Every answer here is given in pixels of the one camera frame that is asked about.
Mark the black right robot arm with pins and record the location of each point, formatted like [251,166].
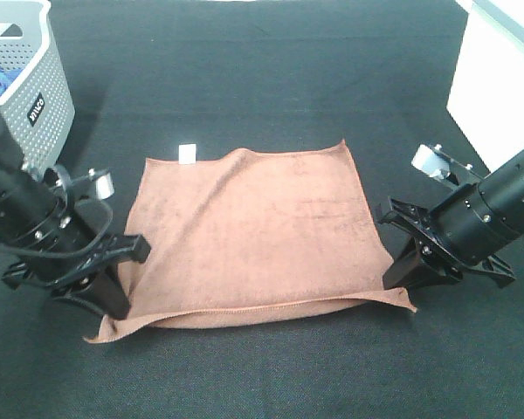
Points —
[464,232]

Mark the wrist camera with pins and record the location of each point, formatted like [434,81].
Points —
[94,184]
[437,165]

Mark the brown microfiber towel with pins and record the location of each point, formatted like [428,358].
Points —
[251,238]

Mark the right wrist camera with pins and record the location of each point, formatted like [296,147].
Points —
[437,165]

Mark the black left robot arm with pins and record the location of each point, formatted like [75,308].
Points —
[24,190]

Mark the white plastic bin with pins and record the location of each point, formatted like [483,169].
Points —
[486,99]

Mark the grey perforated laundry basket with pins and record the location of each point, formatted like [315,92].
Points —
[37,106]

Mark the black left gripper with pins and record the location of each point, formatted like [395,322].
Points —
[59,252]

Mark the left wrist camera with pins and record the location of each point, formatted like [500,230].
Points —
[94,184]

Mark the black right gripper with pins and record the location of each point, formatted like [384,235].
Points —
[425,260]

